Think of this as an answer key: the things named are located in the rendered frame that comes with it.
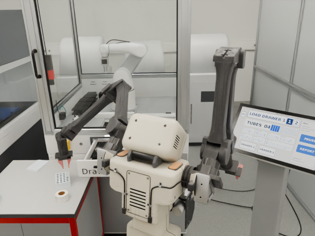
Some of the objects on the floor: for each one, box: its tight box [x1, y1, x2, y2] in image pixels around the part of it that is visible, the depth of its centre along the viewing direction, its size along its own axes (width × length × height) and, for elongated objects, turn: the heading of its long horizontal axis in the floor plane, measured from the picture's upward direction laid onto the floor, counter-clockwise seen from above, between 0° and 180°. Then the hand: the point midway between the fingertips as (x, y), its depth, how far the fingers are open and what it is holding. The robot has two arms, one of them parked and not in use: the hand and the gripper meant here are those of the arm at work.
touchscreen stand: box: [240, 160, 290, 236], centre depth 185 cm, size 50×45×102 cm
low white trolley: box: [0, 160, 105, 236], centre depth 194 cm, size 58×62×76 cm
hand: (65, 166), depth 178 cm, fingers open, 3 cm apart
